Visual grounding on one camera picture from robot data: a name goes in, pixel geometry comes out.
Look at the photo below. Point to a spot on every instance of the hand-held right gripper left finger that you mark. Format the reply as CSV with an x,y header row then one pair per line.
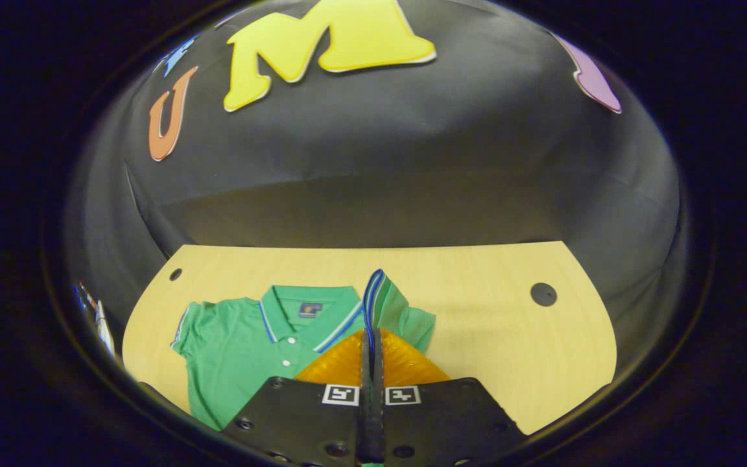
x,y
296,421

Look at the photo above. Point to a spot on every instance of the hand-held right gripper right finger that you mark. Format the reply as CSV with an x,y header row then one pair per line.
x,y
445,421

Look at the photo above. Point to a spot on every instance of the green T-shirt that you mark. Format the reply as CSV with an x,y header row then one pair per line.
x,y
237,350

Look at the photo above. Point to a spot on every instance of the white furniture piece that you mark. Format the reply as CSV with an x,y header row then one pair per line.
x,y
102,324

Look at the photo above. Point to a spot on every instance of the black backdrop cloth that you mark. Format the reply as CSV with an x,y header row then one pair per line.
x,y
412,162

